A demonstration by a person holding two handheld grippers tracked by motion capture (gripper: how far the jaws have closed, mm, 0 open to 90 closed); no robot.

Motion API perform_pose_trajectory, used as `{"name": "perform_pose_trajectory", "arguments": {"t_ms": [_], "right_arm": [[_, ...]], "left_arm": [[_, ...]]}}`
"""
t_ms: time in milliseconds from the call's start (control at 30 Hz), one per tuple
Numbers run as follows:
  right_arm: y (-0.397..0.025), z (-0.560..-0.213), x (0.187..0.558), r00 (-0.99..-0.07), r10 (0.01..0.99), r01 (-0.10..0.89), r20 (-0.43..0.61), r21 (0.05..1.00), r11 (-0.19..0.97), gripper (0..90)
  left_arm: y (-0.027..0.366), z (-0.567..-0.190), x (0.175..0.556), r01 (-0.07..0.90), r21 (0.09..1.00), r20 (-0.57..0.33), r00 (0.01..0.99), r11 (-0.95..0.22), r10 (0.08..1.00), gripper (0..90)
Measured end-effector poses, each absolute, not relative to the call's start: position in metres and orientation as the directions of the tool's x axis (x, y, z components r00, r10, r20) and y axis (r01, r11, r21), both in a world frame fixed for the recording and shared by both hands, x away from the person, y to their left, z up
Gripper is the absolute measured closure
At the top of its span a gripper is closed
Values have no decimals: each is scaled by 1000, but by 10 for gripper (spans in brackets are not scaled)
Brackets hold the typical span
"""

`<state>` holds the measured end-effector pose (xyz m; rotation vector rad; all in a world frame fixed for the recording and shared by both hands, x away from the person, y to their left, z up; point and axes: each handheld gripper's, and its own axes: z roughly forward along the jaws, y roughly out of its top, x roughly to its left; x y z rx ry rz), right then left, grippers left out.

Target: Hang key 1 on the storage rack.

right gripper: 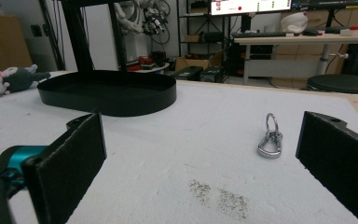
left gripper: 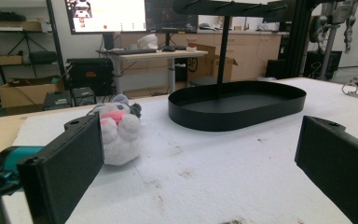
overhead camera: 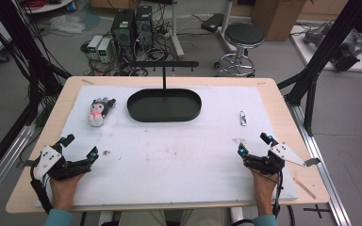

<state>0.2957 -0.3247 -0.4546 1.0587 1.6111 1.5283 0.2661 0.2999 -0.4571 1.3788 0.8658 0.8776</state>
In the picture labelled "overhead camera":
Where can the person's left hand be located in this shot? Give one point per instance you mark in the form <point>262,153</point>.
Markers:
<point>62,193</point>

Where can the grey plush toy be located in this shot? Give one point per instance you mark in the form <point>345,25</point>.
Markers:
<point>97,113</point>

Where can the white board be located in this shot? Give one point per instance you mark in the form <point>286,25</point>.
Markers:
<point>314,53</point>

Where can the white round table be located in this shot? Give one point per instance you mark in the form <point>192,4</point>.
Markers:
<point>50,7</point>

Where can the aluminium rail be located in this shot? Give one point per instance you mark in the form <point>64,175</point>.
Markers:
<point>9,157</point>
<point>326,185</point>

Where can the flat black box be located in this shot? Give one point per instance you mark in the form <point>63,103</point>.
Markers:
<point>212,22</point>

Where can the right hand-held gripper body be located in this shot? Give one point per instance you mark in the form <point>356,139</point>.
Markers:
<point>265,164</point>

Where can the black metal frame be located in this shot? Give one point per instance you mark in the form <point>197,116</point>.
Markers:
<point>19,37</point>
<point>326,47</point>

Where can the black computer tower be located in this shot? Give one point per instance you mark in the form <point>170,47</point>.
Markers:
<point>123,31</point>
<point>144,28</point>

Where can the grey tape piece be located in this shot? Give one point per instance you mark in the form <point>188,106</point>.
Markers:
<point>25,163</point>
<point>312,162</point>

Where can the black hook stand with tray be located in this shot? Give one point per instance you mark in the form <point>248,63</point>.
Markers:
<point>163,106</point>

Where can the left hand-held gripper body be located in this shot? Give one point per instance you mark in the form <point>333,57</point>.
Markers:
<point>48,158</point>

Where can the person's beige pants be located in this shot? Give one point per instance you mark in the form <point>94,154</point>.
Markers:
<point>144,218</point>

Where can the thin wooden stick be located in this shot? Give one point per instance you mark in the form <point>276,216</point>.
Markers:
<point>304,187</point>

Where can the black tape cross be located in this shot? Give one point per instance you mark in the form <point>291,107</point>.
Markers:
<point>317,211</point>

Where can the white table leg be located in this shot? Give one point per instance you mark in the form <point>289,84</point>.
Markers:
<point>105,218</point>
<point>236,215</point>

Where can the clear plastic bag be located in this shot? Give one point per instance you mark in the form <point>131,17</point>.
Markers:
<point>66,24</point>

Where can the white foam mat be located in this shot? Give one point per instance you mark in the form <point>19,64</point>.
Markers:
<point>169,163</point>

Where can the silver carabiner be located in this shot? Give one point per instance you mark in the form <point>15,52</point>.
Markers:
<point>243,121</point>

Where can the person's right hand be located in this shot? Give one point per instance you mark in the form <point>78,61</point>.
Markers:
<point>264,191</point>

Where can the brown cardboard box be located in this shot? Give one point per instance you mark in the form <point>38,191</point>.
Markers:
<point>276,19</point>

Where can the white desk leg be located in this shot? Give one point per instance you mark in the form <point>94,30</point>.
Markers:
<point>176,34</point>
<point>227,19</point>

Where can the white power supply box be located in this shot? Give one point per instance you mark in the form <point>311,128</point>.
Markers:
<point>94,45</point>
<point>104,50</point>

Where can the grey machine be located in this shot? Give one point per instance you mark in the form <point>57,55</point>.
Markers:
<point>348,50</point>

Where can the black round stool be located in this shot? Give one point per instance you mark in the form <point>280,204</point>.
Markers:
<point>244,34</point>

